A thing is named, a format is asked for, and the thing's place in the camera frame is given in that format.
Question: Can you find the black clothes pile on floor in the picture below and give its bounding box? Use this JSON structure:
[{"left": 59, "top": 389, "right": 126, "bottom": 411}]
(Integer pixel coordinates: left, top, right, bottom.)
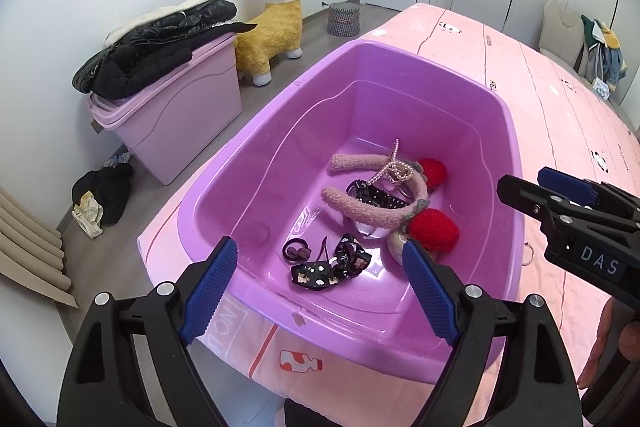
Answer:
[{"left": 72, "top": 164, "right": 134, "bottom": 239}]

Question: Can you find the right hand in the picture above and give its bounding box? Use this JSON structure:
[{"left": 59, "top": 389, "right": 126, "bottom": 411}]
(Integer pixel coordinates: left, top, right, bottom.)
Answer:
[{"left": 575, "top": 296, "right": 640, "bottom": 390}]

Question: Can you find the clothes pile on chair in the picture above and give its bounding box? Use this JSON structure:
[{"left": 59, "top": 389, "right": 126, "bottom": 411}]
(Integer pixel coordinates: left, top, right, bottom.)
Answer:
[{"left": 579, "top": 15, "right": 627, "bottom": 100}]

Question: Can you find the pink strawberry plush hairband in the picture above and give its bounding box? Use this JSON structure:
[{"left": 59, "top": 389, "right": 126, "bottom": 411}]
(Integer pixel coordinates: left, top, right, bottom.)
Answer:
[{"left": 321, "top": 154, "right": 460, "bottom": 261}]

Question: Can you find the pink bed sheet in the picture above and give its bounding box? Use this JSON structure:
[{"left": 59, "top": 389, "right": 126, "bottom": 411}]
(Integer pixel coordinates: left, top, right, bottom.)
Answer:
[{"left": 136, "top": 2, "right": 640, "bottom": 427}]

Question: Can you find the black luck lanyard keyring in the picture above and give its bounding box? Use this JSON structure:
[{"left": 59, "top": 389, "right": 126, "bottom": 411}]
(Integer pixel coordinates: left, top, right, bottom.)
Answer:
[{"left": 282, "top": 233, "right": 372, "bottom": 291}]

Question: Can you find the white folded garment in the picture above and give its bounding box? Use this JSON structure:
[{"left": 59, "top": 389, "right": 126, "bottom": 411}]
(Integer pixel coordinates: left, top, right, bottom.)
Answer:
[{"left": 103, "top": 0, "right": 208, "bottom": 49}]

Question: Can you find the beige ribbed panel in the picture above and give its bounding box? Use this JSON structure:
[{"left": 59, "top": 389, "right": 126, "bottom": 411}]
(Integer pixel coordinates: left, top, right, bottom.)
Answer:
[{"left": 0, "top": 190, "right": 78, "bottom": 309}]

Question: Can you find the beige chair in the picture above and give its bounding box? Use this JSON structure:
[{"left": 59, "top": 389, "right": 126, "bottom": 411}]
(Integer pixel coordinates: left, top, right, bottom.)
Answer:
[{"left": 538, "top": 0, "right": 585, "bottom": 75}]

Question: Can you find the patterned round basket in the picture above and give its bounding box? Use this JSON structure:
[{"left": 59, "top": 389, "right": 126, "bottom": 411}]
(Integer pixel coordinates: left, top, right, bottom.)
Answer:
[{"left": 326, "top": 2, "right": 360, "bottom": 37}]

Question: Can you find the black digital watch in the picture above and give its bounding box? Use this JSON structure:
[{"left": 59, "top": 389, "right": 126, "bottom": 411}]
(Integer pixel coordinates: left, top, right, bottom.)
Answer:
[{"left": 346, "top": 179, "right": 409, "bottom": 209}]

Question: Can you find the gold pearl claw clip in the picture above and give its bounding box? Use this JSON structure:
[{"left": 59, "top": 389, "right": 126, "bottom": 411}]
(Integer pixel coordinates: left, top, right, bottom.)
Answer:
[{"left": 368, "top": 139, "right": 414, "bottom": 187}]

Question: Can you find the purple plastic tub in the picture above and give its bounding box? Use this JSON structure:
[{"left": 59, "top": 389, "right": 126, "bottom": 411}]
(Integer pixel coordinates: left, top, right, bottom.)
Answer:
[{"left": 178, "top": 38, "right": 525, "bottom": 385}]

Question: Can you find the black puffer jacket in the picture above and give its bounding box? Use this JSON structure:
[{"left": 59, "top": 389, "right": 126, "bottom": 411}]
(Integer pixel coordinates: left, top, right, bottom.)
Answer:
[{"left": 72, "top": 0, "right": 256, "bottom": 101}]

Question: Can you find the beige plush ball keychain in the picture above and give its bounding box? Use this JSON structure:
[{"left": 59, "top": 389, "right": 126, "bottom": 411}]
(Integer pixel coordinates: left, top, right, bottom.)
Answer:
[{"left": 386, "top": 230, "right": 410, "bottom": 265}]

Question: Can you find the yellow white alpaca plush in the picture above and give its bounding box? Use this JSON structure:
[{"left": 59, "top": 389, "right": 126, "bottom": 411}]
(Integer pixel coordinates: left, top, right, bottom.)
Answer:
[{"left": 235, "top": 0, "right": 303, "bottom": 87}]

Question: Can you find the pink storage box with lid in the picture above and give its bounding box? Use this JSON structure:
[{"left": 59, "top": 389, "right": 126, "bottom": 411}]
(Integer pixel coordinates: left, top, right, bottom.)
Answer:
[{"left": 86, "top": 34, "right": 243, "bottom": 185}]

